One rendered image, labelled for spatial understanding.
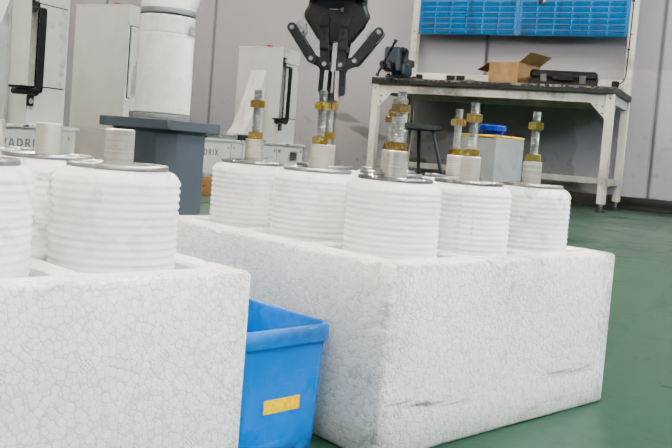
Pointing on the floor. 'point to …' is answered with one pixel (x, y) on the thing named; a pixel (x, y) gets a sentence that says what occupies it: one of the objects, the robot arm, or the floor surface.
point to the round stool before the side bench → (420, 140)
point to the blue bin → (280, 377)
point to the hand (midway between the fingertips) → (332, 85)
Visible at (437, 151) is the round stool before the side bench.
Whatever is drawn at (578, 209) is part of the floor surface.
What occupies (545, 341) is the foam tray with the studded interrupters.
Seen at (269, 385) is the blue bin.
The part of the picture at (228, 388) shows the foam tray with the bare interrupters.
